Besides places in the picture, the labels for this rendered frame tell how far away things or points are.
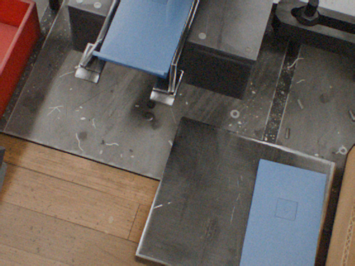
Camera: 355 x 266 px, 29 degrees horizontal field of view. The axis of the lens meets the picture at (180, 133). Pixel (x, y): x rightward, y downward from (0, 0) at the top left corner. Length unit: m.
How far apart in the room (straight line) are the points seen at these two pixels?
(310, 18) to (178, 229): 0.26
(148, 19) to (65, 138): 0.15
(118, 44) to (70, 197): 0.16
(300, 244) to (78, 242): 0.22
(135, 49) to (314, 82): 0.22
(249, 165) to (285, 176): 0.04
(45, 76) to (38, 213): 0.16
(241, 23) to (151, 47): 0.10
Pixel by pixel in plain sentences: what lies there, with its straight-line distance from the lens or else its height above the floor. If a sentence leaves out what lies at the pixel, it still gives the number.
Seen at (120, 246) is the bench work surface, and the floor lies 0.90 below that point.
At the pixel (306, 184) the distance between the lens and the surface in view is 0.72.
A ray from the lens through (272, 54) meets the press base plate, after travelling 0.82.
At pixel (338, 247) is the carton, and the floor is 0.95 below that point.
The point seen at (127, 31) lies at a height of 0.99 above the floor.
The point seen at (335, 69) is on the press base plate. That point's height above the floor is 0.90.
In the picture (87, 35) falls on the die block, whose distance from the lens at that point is 0.76.
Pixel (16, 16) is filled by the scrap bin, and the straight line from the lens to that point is 0.80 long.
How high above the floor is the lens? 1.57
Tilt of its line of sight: 64 degrees down
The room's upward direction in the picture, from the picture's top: 11 degrees clockwise
